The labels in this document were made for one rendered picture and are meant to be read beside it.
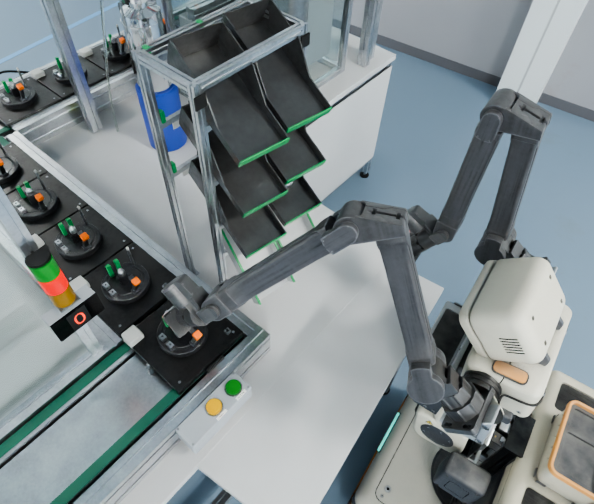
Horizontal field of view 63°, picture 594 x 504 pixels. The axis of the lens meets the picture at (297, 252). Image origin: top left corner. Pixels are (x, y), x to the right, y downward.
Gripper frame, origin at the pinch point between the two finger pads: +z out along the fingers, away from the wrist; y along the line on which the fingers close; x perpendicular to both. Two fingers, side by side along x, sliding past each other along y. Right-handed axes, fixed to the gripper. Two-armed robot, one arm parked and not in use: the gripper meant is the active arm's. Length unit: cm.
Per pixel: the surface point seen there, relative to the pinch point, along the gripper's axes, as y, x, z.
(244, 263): -24.5, 1.0, -0.9
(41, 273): 20.4, -27.6, -18.3
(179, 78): -19, -43, -41
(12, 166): -5, -68, 68
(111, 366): 18.6, 1.9, 16.2
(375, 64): -171, -25, 47
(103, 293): 6.2, -14.9, 25.9
